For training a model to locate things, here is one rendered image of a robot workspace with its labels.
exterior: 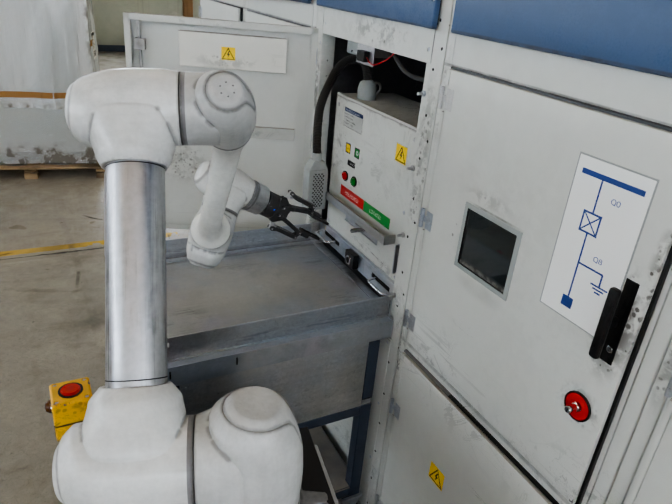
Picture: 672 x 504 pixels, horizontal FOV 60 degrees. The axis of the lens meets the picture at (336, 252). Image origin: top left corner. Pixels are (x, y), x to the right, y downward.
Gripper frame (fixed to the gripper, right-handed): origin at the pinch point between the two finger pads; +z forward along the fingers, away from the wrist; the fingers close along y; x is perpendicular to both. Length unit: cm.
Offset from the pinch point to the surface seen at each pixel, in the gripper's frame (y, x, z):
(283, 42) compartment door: -44, -38, -23
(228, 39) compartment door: -35, -45, -37
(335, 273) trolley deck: 11.3, -0.6, 17.4
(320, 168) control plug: -15.5, -19.0, 2.7
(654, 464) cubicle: -8, 111, 7
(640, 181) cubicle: -46, 93, -14
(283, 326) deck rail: 23.4, 28.0, -11.0
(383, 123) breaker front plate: -37.4, 5.6, -2.1
